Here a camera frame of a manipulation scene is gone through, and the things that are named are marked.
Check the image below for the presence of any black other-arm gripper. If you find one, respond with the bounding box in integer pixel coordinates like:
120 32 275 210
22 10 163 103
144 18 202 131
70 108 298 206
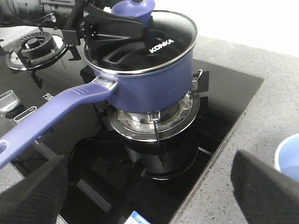
40 0 143 45

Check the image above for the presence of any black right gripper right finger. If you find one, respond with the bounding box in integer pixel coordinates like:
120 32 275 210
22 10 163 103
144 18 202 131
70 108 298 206
230 150 299 224

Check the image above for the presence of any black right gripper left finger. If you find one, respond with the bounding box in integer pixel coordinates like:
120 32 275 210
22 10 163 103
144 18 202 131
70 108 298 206
0 155 68 224

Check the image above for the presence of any light blue plastic cup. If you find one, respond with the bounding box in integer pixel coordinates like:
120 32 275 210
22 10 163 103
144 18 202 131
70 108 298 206
274 134 299 182

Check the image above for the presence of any glass pot lid blue knob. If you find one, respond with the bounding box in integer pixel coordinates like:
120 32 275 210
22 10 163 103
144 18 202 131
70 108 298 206
84 10 198 76

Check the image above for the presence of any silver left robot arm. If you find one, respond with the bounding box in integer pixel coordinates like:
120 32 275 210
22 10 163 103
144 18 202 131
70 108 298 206
0 0 143 167

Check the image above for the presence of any black right pan support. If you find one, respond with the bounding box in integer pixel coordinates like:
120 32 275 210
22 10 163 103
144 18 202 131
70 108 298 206
80 67 210 141

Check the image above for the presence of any left gas burner head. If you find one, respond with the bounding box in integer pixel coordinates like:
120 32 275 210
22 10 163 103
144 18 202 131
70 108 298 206
13 31 57 60

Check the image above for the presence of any gas burner head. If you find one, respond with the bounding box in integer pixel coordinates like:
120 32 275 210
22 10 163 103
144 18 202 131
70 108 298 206
13 31 57 60
114 98 192 132

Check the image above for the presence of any black glass gas cooktop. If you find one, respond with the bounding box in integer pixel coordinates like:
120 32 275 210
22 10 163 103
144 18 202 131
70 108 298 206
0 30 265 224

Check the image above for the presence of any blue energy label sticker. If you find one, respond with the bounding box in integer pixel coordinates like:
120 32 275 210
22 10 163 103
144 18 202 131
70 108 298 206
124 210 150 224

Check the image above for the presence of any silver stove control knob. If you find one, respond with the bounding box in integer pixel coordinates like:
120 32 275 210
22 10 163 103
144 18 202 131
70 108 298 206
0 90 20 112

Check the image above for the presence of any right gas burner head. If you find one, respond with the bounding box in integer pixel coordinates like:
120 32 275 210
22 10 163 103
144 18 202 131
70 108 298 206
114 98 192 132

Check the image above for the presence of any blue saucepan with handle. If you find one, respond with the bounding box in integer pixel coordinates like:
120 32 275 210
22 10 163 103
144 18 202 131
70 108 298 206
0 10 198 170

